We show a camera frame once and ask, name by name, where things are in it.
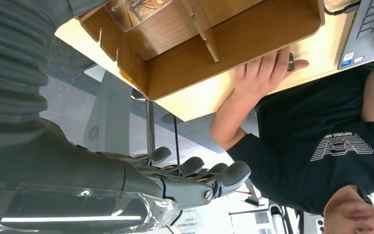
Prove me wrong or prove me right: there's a person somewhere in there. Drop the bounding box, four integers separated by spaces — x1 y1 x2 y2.
210 46 374 234

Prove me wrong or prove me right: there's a cardboard divided box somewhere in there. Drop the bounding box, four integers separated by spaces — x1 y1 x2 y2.
78 0 326 101

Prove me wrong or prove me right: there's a grey kiosk stand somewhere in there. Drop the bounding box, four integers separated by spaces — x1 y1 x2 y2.
83 64 133 155

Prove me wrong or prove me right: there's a silver stanchion post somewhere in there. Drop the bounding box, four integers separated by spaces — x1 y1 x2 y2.
131 94 157 155

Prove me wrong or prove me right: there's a black stanchion post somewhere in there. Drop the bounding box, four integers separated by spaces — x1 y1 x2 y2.
162 113 187 166

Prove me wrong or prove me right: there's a black laptop power cable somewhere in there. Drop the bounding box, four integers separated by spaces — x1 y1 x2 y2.
322 0 362 16

